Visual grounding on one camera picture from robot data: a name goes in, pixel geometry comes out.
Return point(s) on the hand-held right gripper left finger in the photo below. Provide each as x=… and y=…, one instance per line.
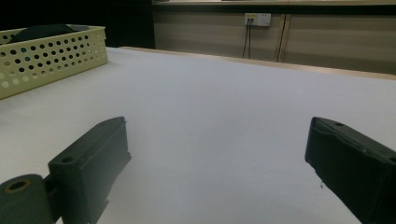
x=90, y=161

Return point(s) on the black garment with teal logo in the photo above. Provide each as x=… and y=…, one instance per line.
x=40, y=31

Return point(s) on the pale yellow perforated plastic basket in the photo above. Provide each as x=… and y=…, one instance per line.
x=56, y=79

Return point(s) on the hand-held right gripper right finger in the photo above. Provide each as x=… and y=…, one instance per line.
x=355, y=168

